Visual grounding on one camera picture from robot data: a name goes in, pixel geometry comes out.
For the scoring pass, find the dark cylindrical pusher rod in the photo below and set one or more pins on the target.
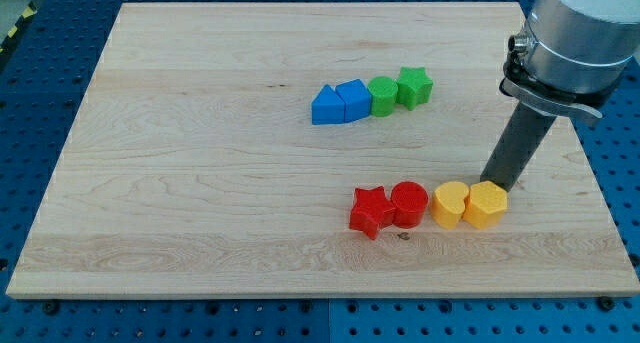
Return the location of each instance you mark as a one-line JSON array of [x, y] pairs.
[[517, 144]]

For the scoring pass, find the green star block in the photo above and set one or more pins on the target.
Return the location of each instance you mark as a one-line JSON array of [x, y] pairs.
[[414, 87]]

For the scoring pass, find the blue pentagon block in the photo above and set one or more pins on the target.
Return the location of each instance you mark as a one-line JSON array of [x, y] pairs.
[[357, 99]]

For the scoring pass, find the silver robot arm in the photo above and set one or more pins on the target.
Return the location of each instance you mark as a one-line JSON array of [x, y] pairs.
[[569, 56]]

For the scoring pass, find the green cylinder block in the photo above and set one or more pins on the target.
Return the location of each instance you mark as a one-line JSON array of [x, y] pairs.
[[383, 91]]

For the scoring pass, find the wooden board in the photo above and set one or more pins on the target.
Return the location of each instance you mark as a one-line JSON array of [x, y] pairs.
[[193, 170]]

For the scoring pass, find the yellow heart block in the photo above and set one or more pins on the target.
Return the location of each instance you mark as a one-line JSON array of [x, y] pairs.
[[448, 203]]

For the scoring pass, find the red star block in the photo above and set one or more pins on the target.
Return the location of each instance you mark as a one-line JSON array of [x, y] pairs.
[[371, 212]]

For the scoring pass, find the yellow hexagon block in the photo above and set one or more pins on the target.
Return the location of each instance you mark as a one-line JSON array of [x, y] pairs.
[[485, 205]]

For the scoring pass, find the black yellow hazard tape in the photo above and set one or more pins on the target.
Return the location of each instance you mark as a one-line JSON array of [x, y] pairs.
[[15, 33]]

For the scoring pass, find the blue triangle block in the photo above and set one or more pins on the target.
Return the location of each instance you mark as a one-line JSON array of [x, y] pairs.
[[327, 107]]

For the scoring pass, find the red cylinder block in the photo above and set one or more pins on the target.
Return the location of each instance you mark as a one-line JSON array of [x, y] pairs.
[[410, 200]]

